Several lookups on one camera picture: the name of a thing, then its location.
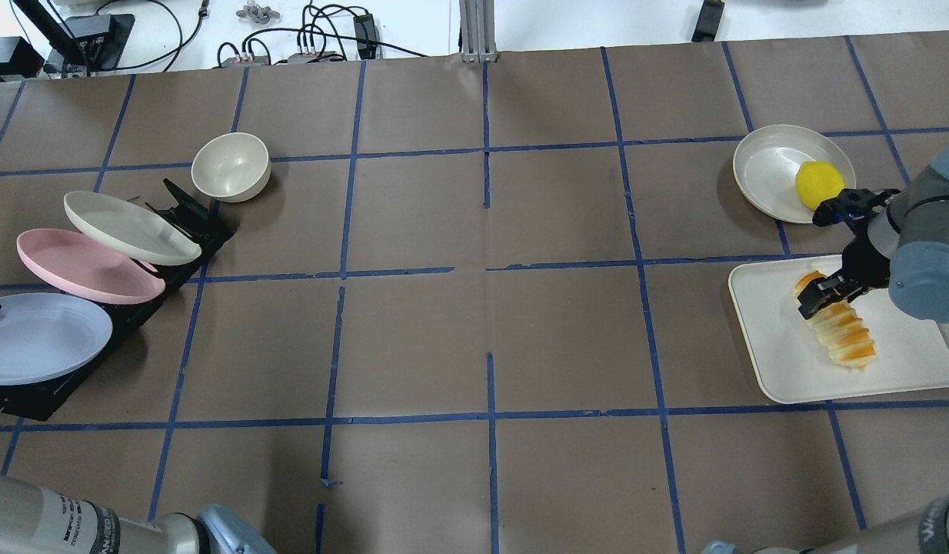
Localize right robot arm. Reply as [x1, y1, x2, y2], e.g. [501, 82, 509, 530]
[728, 146, 949, 405]

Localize striped bread loaf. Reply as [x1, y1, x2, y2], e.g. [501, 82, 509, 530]
[805, 299, 877, 372]

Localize black power adapter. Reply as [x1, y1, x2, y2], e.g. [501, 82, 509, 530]
[352, 13, 380, 60]

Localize cream lemon plate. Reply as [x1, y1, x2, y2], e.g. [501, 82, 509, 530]
[732, 124, 857, 224]

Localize grey usb hub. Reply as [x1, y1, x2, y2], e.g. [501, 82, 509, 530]
[217, 52, 347, 68]

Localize grey metal fitting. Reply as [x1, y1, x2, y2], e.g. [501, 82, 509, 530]
[235, 1, 281, 25]

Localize white rectangular tray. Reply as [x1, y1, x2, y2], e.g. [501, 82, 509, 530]
[728, 255, 949, 404]

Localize cream bowl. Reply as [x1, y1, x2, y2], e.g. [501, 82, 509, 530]
[191, 132, 271, 203]

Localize blue plate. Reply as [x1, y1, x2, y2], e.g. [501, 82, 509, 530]
[0, 293, 113, 385]

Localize pink plate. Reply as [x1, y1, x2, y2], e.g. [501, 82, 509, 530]
[16, 229, 166, 305]

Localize black device on stand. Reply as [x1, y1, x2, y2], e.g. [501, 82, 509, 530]
[0, 1, 136, 83]

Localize aluminium frame post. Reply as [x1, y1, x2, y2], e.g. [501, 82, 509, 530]
[459, 0, 498, 63]

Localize yellow lemon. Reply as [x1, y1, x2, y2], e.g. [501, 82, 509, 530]
[794, 161, 847, 212]

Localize black plate rack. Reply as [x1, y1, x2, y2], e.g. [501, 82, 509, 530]
[0, 179, 232, 421]

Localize black cables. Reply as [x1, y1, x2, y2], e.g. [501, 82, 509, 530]
[90, 0, 429, 72]

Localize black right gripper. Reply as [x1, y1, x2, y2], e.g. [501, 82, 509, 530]
[797, 189, 901, 320]

